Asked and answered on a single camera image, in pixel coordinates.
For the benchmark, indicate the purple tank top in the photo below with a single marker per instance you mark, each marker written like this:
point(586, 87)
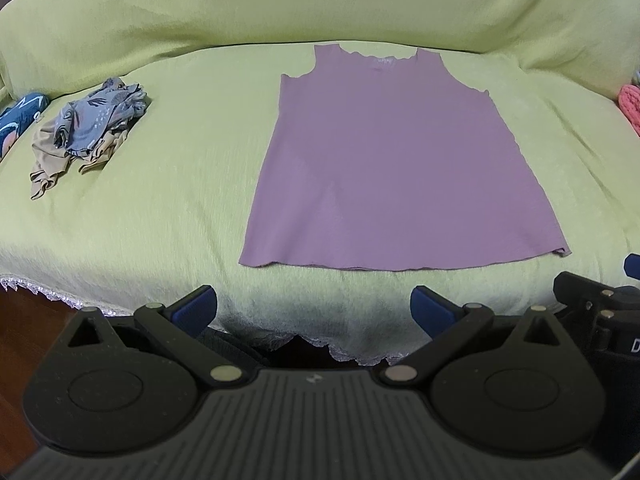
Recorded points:
point(400, 175)

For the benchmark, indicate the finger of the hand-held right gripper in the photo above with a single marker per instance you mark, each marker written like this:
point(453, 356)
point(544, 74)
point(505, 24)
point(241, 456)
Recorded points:
point(633, 265)
point(580, 290)

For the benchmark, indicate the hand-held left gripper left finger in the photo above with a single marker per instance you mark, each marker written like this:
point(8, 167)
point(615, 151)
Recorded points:
point(194, 307)

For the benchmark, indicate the tan garment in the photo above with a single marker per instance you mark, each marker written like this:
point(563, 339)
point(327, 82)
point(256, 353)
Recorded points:
point(50, 160)

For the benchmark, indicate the green sofa cover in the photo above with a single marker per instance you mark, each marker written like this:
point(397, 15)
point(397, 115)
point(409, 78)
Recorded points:
point(175, 210)

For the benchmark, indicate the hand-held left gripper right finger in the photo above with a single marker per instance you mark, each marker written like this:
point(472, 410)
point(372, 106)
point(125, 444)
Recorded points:
point(431, 307)

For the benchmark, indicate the grey patterned garment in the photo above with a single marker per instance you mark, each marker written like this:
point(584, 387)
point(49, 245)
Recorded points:
point(95, 120)

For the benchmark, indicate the pink knitted cloth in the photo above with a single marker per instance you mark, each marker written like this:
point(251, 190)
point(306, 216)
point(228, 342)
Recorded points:
point(631, 107)

